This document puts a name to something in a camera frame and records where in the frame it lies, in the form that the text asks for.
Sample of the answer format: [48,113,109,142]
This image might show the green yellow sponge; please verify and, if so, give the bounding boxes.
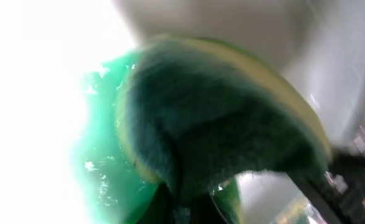
[115,35,333,203]

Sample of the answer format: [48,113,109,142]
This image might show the large dark green tray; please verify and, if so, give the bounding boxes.
[305,111,365,224]

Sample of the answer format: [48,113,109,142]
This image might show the white plate stained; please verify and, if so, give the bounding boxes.
[0,0,365,223]

